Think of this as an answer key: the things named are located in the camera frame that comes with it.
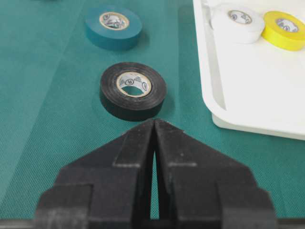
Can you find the white plastic tray case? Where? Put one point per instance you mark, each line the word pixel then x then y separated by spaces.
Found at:
pixel 253 87

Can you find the black tape roll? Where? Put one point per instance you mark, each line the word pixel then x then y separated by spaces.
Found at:
pixel 132 91

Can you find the green table cloth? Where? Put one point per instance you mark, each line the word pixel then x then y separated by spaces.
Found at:
pixel 50 112

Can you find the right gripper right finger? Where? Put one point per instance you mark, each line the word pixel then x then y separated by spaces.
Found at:
pixel 207 189

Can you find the yellow tape roll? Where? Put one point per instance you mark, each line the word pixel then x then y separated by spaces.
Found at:
pixel 284 30

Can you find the white tape roll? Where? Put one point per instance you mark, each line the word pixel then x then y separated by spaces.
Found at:
pixel 237 23

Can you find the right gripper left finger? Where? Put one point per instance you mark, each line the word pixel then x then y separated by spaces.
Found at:
pixel 109 188

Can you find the teal green tape roll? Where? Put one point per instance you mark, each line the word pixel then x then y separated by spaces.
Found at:
pixel 113 27

